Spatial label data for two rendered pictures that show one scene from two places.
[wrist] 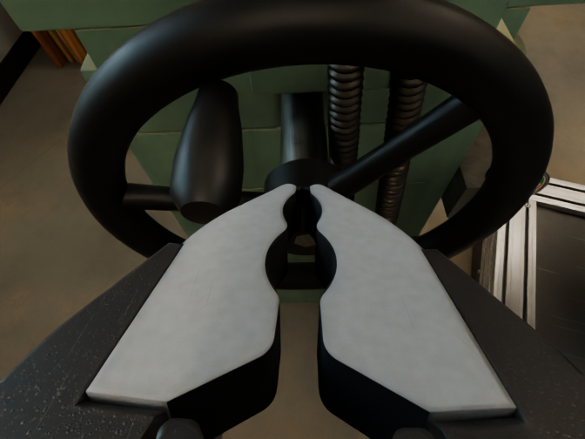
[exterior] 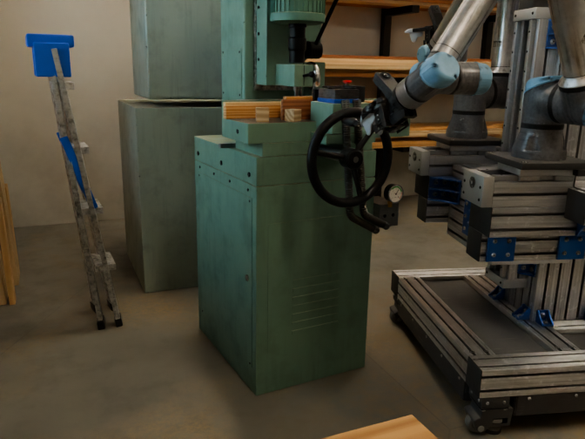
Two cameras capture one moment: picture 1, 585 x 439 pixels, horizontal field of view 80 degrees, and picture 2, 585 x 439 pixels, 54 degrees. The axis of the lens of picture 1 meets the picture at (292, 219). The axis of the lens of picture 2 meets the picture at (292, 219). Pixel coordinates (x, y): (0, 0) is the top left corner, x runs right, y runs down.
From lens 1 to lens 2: 1.55 m
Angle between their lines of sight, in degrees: 50
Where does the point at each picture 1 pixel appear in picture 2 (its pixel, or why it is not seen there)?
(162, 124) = (273, 180)
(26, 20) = (252, 140)
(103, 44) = (268, 148)
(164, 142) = (271, 191)
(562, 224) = (439, 284)
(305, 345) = (329, 398)
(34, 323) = not seen: outside the picture
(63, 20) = (261, 140)
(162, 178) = (262, 214)
